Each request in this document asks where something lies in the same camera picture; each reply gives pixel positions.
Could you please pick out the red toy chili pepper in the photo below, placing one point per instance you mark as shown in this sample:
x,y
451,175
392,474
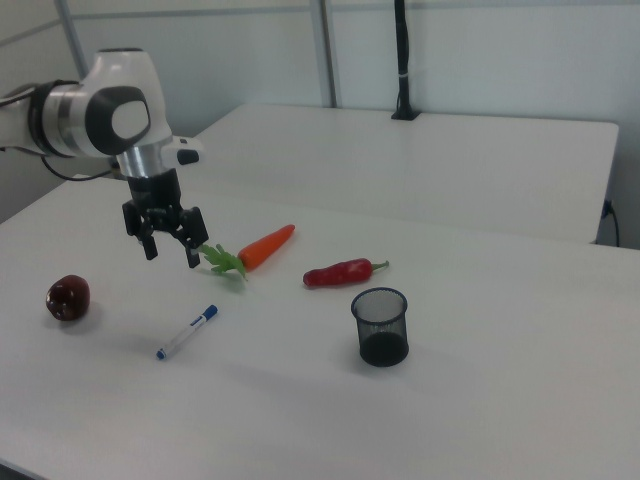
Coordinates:
x,y
340,273

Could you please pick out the white marker with blue cap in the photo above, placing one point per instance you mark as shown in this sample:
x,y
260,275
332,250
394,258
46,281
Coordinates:
x,y
186,332

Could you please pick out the dark red toy apple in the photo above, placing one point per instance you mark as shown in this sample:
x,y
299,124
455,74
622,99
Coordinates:
x,y
68,298

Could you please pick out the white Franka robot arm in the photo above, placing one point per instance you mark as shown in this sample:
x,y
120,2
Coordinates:
x,y
70,115

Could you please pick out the black pole with clamp base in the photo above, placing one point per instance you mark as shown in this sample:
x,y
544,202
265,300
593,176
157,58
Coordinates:
x,y
403,60

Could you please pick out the orange toy carrot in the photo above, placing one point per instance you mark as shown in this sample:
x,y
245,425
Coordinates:
x,y
262,248

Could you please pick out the black mesh pen cup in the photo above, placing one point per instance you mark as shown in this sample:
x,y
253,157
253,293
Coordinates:
x,y
380,330

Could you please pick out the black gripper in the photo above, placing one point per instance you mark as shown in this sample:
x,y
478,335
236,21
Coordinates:
x,y
152,192

